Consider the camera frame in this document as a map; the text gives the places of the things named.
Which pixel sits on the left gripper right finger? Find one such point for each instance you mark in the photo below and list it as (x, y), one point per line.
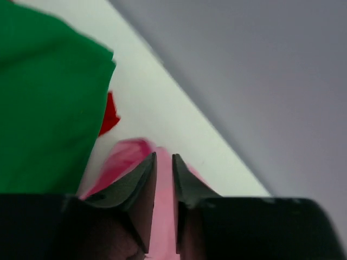
(190, 191)

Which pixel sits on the pink t-shirt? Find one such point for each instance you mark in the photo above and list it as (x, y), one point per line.
(108, 240)

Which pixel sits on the red folded t-shirt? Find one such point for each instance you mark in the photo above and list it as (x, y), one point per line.
(111, 118)

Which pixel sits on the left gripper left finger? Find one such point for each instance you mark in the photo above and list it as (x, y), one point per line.
(130, 200)

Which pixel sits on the green folded t-shirt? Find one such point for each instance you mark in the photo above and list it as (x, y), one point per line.
(54, 84)

